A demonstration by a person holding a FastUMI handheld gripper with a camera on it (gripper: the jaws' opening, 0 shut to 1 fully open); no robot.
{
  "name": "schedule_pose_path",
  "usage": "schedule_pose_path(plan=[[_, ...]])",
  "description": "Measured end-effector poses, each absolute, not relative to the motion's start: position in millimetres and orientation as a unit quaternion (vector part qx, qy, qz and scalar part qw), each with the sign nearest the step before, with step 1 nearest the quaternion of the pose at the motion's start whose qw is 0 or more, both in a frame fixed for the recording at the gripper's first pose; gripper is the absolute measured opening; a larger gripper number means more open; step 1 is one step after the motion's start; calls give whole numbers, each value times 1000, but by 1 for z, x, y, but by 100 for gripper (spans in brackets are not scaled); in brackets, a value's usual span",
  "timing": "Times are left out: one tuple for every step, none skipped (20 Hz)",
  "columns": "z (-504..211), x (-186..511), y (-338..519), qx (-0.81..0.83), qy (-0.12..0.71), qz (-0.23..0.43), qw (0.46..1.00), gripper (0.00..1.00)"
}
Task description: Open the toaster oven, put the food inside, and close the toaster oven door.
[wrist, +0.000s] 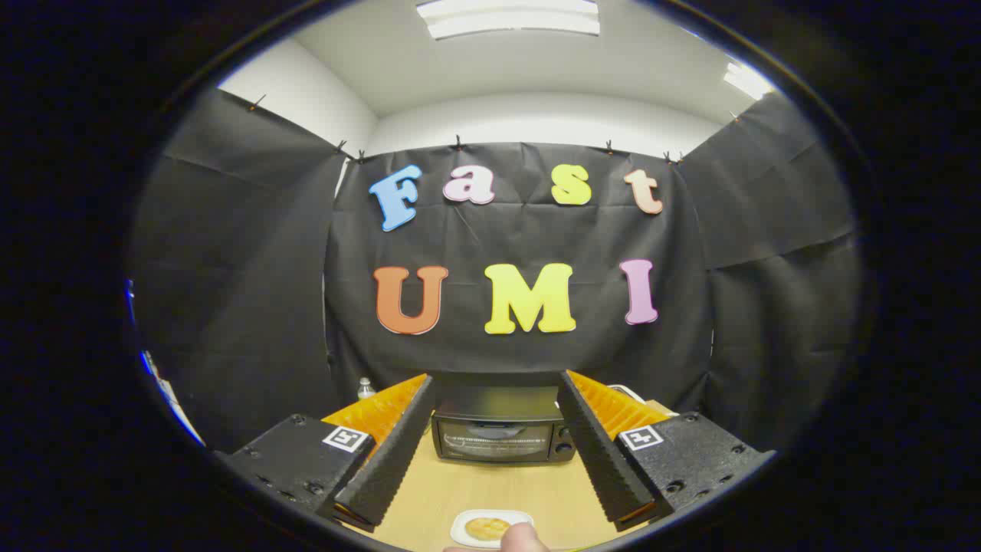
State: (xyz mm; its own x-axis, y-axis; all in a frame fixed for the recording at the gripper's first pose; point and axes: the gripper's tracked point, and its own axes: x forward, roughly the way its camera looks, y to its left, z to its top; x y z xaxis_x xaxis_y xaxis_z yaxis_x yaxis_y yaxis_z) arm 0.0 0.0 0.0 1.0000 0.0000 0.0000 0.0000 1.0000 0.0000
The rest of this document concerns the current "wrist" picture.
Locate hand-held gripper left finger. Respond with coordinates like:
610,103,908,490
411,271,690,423
215,373,436,534

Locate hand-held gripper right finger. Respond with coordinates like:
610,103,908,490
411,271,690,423
558,370,776,532

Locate black toaster oven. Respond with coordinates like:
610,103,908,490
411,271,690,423
431,386,577,463

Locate golden bread bun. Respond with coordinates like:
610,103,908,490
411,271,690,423
465,517,512,541

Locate white rectangular plate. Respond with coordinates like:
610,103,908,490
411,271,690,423
450,509,535,549

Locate ceiling light panel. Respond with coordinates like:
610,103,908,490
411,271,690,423
416,0,601,41
723,61,775,100

